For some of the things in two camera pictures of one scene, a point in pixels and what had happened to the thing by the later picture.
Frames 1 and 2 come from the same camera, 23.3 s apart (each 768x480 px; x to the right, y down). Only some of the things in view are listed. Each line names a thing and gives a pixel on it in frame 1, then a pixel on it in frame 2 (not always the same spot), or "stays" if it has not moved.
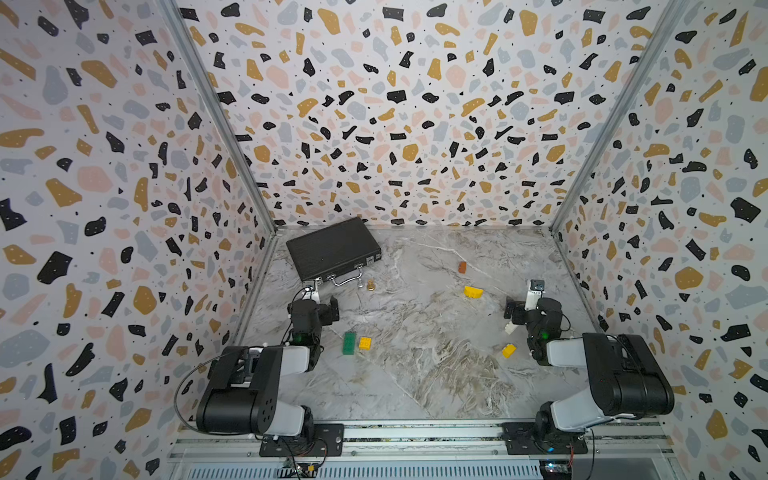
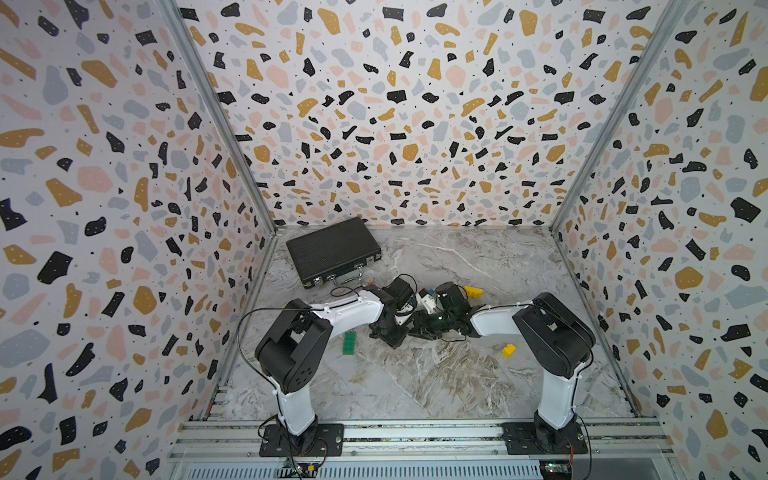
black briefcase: x=335 y=252 stays
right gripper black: x=519 y=311 to x=419 y=321
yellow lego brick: x=509 y=350 stays
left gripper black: x=323 y=312 to x=396 y=341
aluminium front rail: x=433 y=441 stays
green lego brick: x=349 y=342 stays
